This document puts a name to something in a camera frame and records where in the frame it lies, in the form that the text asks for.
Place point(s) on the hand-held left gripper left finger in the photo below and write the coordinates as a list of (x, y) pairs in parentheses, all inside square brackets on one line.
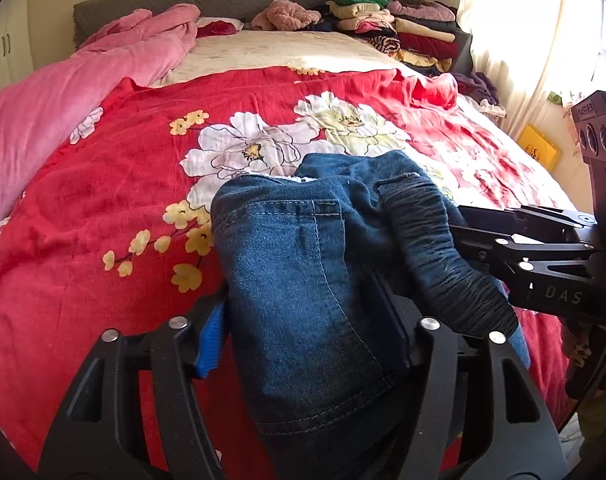
[(210, 340)]

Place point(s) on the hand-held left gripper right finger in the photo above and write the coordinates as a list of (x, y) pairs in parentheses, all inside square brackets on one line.
[(418, 345)]

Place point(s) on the dark purple clothes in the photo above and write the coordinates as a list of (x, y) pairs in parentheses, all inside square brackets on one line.
[(475, 87)]

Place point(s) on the yellow box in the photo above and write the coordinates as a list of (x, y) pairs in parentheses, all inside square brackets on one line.
[(538, 145)]

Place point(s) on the person's green clothing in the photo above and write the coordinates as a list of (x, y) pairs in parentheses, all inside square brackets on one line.
[(593, 412)]

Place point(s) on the pink quilt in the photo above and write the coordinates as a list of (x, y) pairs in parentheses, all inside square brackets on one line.
[(43, 110)]

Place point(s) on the small green object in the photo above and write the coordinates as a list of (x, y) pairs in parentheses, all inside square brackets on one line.
[(553, 98)]

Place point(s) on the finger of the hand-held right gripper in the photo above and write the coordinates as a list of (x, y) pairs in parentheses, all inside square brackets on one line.
[(513, 257), (533, 221)]

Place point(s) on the cream curtain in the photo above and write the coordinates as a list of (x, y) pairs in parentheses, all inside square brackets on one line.
[(508, 35)]

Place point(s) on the stack of folded clothes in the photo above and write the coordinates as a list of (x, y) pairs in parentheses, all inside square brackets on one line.
[(413, 35)]

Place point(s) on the pink fluffy garment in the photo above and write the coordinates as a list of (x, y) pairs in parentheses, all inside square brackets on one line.
[(283, 15)]

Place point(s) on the dark red pillow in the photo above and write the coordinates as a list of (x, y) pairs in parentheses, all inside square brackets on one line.
[(218, 27)]

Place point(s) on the blue denim pants with lace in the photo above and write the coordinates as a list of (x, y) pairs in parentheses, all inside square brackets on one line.
[(293, 285)]

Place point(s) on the red floral blanket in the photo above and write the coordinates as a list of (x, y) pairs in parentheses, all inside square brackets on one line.
[(108, 185)]

